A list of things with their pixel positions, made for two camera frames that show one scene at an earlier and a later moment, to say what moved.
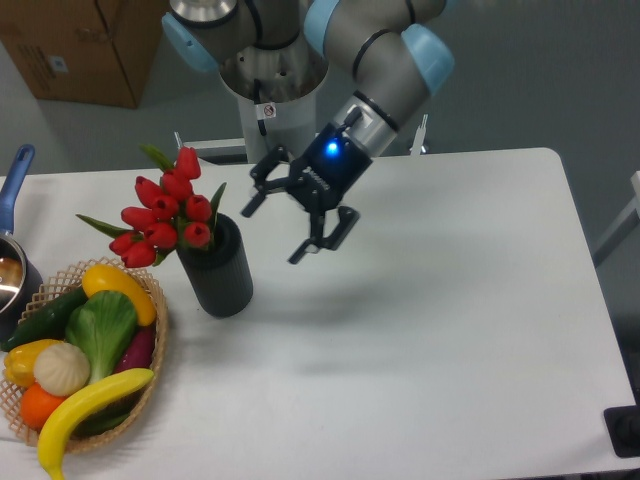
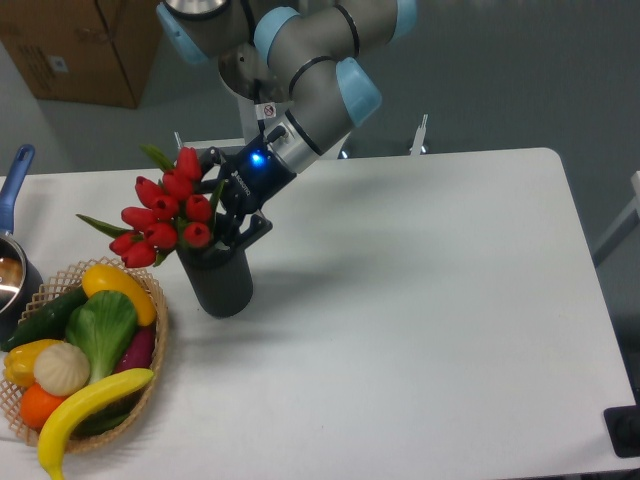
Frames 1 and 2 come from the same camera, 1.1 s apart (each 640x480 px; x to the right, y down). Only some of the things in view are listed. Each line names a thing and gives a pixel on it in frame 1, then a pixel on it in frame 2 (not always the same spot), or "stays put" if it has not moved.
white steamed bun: (60, 369) stays put
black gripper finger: (348, 217) to (258, 226)
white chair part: (627, 223) stays put
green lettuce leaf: (105, 326) stays put
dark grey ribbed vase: (221, 273) stays put
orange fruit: (37, 403) stays put
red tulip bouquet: (170, 214) stays put
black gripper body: (327, 169) to (253, 175)
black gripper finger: (263, 185) to (211, 156)
